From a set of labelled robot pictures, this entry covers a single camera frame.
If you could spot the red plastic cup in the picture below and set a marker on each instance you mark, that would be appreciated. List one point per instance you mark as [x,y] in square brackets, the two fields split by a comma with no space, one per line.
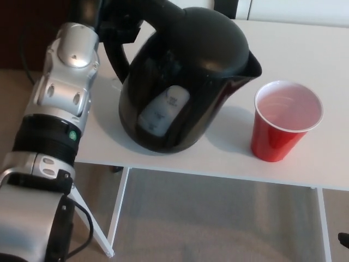
[272,142]

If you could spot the black electric kettle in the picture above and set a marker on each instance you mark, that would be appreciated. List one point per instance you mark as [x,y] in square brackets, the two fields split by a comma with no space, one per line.
[204,82]

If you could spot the small black floor object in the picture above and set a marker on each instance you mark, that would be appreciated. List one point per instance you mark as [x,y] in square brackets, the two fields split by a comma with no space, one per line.
[115,169]

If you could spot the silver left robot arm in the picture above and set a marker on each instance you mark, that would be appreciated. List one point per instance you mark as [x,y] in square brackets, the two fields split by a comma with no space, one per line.
[71,54]

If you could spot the white metal frame table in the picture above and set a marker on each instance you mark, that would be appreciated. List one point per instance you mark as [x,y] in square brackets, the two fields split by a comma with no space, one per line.
[300,54]

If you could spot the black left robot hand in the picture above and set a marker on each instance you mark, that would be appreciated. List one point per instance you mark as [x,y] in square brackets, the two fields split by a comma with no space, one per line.
[117,24]

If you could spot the white cabinet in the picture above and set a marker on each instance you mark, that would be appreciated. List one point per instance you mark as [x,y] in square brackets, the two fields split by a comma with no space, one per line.
[300,11]

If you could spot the dark brown wooden door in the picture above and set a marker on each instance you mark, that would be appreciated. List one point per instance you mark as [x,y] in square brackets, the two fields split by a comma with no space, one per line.
[16,27]

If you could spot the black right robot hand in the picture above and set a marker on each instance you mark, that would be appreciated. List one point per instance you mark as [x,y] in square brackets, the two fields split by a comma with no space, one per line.
[345,237]

